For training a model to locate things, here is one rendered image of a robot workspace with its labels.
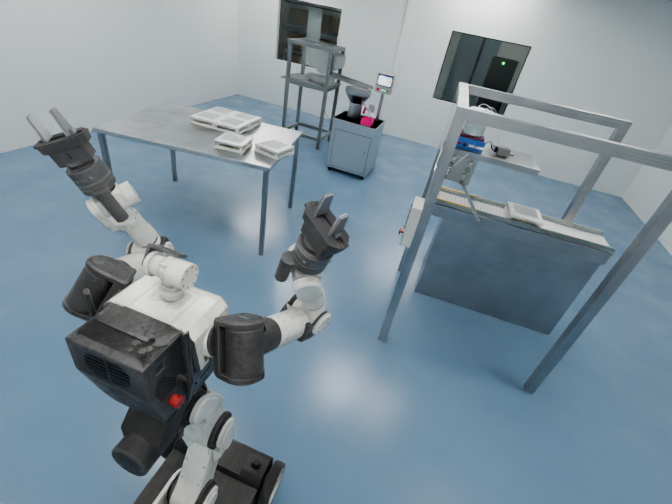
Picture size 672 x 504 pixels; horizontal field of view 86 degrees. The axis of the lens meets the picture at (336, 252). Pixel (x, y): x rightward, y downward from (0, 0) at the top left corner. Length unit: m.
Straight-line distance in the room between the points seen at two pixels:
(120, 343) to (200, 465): 0.93
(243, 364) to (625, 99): 7.68
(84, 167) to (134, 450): 0.74
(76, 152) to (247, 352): 0.64
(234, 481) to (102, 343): 1.24
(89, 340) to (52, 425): 1.63
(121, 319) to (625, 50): 7.73
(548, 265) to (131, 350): 2.93
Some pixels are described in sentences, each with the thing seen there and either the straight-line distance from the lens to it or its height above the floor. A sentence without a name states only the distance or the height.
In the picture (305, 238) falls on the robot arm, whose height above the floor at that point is 1.61.
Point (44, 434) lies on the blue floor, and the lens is 2.54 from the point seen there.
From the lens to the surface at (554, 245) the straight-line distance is 3.13.
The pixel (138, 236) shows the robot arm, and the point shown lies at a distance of 1.28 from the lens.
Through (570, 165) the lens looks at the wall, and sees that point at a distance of 8.13.
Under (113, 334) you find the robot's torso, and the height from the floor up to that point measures 1.36.
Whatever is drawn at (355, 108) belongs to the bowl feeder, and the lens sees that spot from 5.39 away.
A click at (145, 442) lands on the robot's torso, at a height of 0.99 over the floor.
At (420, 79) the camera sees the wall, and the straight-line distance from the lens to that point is 7.69.
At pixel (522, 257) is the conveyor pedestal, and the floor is 0.65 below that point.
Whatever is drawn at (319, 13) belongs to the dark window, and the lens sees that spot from 8.26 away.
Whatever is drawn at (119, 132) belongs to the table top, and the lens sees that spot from 3.55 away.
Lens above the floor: 2.03
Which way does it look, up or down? 34 degrees down
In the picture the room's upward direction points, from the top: 12 degrees clockwise
